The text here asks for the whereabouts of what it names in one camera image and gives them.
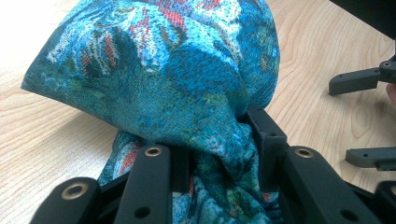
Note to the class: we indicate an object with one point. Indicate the teal floral shirt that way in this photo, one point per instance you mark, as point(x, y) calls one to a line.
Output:
point(174, 77)

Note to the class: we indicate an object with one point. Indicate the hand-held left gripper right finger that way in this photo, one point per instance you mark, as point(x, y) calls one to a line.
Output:
point(269, 146)

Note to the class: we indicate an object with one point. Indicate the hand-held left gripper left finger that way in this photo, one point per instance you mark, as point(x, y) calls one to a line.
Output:
point(180, 168)

